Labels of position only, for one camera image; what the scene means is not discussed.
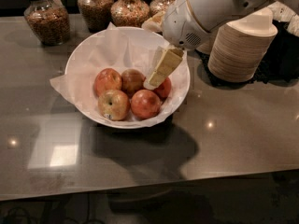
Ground paper bowl stack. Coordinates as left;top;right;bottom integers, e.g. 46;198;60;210
207;7;278;83
196;32;217;55

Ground red apple back left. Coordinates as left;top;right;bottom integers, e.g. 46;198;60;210
93;68;122;96

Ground white paper liner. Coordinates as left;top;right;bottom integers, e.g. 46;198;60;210
50;22;188;129

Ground paper bowl stack back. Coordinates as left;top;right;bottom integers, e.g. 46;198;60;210
196;32;217;55

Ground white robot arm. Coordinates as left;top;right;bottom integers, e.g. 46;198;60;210
144;0;299;90

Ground glass cereal jar far left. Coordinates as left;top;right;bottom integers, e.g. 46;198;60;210
24;0;70;46

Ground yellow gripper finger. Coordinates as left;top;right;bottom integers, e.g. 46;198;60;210
144;45;184;90
141;11;164;33

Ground dark apple back middle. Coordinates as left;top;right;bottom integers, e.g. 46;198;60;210
121;69;145;97

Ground yellow-red apple with sticker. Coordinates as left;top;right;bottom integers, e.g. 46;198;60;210
98;90;130;121

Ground red apple back right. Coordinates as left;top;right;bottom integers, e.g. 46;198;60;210
154;77;172;99

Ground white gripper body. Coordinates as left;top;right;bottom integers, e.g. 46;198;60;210
162;0;209;49

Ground paper bowl stack front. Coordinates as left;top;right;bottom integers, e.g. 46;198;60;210
207;7;278;83

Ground orange-red apple front right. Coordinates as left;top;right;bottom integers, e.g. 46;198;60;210
131;90;161;119

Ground red apple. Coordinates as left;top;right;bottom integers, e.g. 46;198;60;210
93;68;122;96
154;77;172;99

